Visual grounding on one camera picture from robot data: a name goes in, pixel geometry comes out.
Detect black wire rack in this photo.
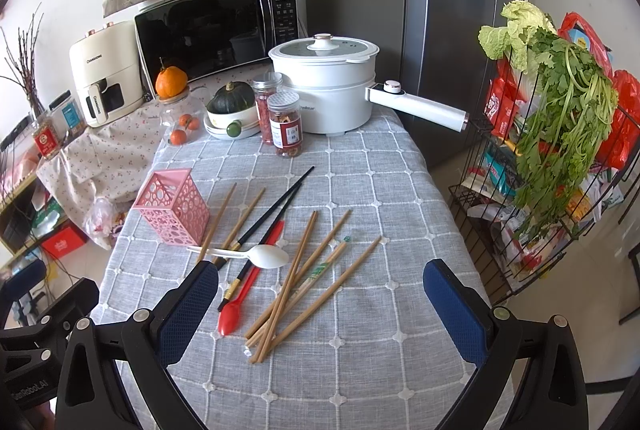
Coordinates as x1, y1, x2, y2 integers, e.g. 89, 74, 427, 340
449, 29, 639, 304

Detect green leafy herbs bunch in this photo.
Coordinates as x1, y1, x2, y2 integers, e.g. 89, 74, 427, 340
514, 29, 617, 240

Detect white electric cooking pot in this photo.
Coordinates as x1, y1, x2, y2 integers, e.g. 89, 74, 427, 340
268, 34, 469, 135

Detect dark green kabocha squash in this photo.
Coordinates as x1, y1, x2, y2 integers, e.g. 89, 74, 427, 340
206, 81, 255, 115

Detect grey checked tablecloth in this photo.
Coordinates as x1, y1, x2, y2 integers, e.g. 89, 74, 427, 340
89, 104, 516, 430

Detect blue-label jar black lid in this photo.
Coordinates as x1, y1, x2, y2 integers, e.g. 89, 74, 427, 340
49, 90, 87, 146

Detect red plastic spoon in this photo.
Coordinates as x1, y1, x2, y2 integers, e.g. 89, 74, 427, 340
218, 220, 284, 337

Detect white ceramic bowl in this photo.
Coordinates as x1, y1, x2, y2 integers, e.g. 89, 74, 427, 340
203, 106, 260, 141

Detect glass jar with small oranges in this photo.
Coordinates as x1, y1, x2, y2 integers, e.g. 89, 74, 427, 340
160, 94, 206, 147

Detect white plastic spoon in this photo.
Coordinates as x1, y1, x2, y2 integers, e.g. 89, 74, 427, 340
188, 245, 290, 270

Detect green-printed bamboo chopstick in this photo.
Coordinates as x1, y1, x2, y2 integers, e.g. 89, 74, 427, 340
282, 237, 350, 314

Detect short jar with red label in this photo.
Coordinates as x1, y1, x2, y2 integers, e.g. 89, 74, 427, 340
267, 90, 303, 158

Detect tall jar of red berries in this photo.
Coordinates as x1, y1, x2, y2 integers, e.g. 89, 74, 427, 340
250, 72, 282, 144

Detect orange tangerine fruit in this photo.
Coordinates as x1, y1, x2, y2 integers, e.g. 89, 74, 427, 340
154, 57, 189, 100

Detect black microwave oven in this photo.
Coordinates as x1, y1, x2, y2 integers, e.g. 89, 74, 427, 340
134, 0, 298, 98

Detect pale green cabbage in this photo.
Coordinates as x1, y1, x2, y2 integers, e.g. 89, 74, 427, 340
477, 0, 556, 72

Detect red-label nut jar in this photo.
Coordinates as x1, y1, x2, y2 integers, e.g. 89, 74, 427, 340
32, 117, 60, 159

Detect wooden chopstick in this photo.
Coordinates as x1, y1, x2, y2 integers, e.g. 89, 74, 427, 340
252, 236, 382, 363
222, 188, 266, 250
196, 183, 236, 265
245, 240, 348, 356
244, 209, 352, 339
250, 210, 318, 364

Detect cream air fryer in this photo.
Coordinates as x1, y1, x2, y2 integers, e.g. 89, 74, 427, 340
70, 20, 144, 128

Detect floral white table cover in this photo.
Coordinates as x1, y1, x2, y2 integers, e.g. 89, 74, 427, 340
34, 81, 212, 252

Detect red box on floor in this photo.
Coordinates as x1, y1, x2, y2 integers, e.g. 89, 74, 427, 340
41, 222, 88, 260

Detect pink perforated utensil holder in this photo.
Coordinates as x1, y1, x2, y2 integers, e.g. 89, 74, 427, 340
132, 169, 210, 246

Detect dry branches in vase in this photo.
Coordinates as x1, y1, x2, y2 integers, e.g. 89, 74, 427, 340
1, 6, 44, 119

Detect red plastic bag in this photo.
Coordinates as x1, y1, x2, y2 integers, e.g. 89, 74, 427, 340
596, 69, 640, 170

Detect black chopstick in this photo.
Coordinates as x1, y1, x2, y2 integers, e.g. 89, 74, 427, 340
238, 166, 314, 246
217, 183, 303, 312

